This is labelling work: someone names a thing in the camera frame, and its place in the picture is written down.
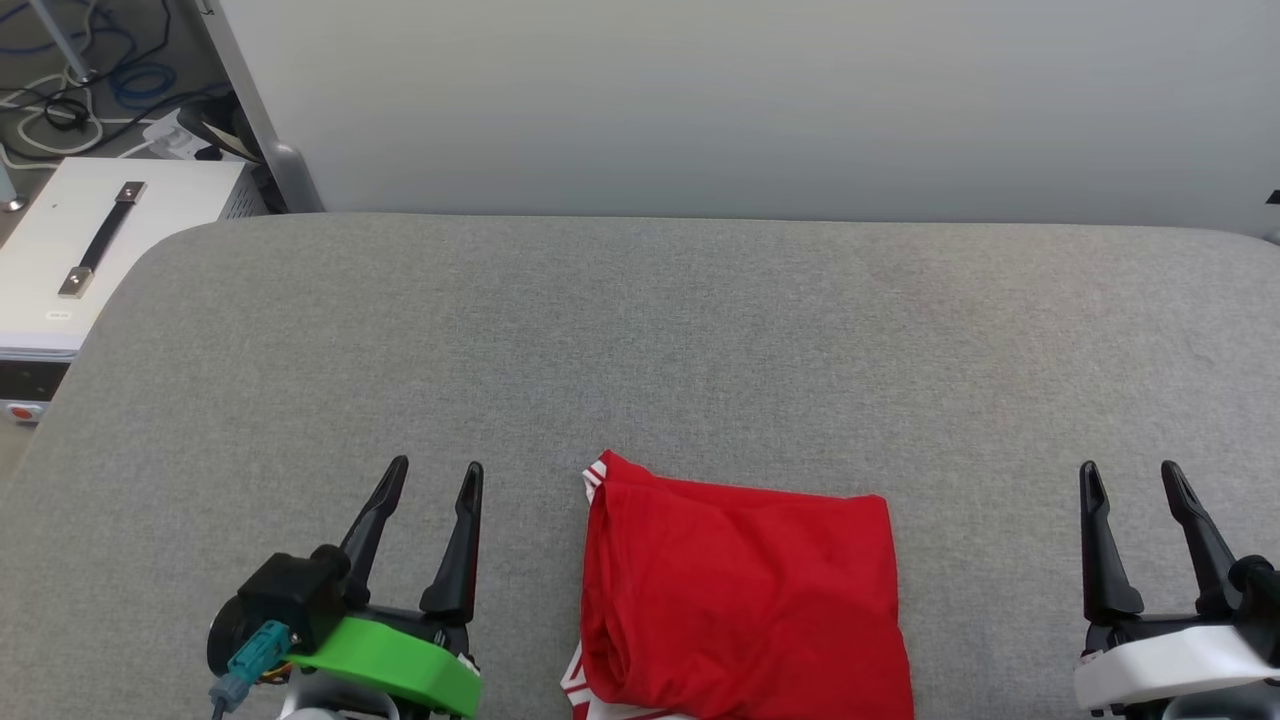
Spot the white power strip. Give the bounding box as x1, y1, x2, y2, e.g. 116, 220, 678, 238
140, 108, 223, 163

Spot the white case with black handle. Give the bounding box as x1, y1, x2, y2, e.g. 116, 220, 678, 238
0, 155, 269, 427

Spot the white partition board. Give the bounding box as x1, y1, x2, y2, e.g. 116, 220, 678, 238
215, 0, 1280, 241

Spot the blue floor cable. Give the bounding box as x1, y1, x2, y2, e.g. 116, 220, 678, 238
108, 60, 179, 113

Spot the black coiled floor cable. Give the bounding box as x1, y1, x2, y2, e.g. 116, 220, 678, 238
38, 92, 93, 133

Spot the teal cable connector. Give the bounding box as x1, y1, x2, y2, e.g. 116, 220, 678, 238
208, 619, 293, 703

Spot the white coiled floor cable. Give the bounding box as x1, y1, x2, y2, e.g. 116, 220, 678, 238
0, 72, 109, 159

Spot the red garment with white trim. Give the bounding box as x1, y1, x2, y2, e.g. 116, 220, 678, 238
560, 449, 917, 720

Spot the grey metal stand pole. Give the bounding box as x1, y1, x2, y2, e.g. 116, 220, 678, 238
28, 0, 98, 85

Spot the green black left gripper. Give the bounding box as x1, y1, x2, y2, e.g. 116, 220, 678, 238
288, 455, 487, 720

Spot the grey partition frame post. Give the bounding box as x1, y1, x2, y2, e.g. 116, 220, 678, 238
190, 0, 327, 215

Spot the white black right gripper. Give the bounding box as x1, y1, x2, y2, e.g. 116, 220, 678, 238
1073, 460, 1280, 715

